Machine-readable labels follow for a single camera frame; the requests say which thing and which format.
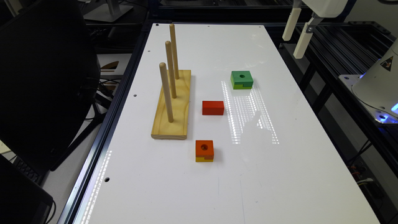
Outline wooden peg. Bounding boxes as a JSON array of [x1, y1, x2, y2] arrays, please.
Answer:
[[159, 62, 174, 123], [169, 23, 179, 80], [165, 40, 177, 98]]

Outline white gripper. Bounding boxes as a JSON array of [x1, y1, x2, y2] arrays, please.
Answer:
[[282, 0, 348, 59]]

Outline orange yellow block with hole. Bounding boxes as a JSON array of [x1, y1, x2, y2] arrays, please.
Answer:
[[195, 140, 215, 162]]

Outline black monitor corner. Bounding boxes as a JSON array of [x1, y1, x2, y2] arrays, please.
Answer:
[[1, 156, 53, 224]]

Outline green block with hole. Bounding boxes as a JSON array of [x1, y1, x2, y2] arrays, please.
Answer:
[[231, 71, 254, 90]]

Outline middle wooden peg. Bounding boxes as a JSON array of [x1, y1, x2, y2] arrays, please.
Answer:
[[165, 40, 177, 98]]

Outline back wooden peg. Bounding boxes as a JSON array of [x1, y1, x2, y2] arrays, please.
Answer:
[[169, 23, 179, 80]]

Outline wooden peg base board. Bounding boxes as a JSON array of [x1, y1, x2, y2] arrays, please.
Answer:
[[151, 70, 191, 140]]

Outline silver monitor stand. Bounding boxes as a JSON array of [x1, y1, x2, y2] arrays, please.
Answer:
[[83, 0, 134, 22]]

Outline front wooden peg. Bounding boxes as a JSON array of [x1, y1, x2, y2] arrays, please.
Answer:
[[159, 62, 174, 123]]

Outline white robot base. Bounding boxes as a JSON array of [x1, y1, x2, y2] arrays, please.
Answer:
[[339, 42, 397, 125]]

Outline red rectangular block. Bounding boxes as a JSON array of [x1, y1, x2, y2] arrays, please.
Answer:
[[202, 101, 224, 115]]

